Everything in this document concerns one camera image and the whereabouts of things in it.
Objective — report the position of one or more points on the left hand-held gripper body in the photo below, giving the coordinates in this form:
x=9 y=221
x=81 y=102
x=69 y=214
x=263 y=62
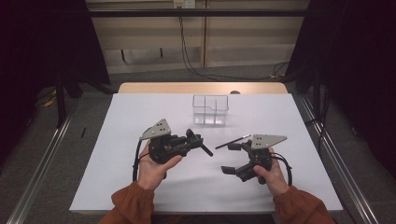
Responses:
x=162 y=149

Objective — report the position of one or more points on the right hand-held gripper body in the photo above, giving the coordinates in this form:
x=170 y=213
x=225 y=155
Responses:
x=260 y=155

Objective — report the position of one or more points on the thin black makeup brush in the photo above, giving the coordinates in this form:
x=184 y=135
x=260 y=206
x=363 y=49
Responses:
x=232 y=142

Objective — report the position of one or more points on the short black makeup brush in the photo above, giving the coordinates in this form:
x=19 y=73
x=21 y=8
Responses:
x=205 y=150

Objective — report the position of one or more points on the clear acrylic divided organizer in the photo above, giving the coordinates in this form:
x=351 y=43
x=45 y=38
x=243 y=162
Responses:
x=210 y=119

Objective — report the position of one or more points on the person's left hand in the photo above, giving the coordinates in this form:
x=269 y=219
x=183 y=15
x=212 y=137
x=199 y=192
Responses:
x=152 y=174

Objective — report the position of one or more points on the person's right hand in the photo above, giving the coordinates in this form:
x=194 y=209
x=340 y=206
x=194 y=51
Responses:
x=275 y=180

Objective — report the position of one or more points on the white table cover sheet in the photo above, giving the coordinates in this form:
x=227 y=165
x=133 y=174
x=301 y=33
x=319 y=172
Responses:
x=193 y=193

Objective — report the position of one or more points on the wooden table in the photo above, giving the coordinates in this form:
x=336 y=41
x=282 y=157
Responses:
x=171 y=87

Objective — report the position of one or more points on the small black floor item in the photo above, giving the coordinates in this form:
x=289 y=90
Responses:
x=83 y=132

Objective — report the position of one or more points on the black metal stand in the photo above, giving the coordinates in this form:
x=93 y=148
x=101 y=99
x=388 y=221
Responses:
x=317 y=93
x=60 y=102

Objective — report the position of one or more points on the yellow floor tape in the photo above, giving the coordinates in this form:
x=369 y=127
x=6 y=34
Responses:
x=49 y=102

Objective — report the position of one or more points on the dark curtain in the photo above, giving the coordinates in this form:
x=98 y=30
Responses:
x=358 y=62
x=37 y=46

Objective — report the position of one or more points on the metal floor rail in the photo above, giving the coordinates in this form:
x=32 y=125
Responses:
x=342 y=161
x=40 y=174

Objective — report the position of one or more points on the black horizontal frame bar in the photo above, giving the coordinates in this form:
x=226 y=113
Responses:
x=186 y=12

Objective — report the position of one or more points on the white wall socket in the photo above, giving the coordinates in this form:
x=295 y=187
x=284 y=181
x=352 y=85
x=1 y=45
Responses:
x=184 y=3

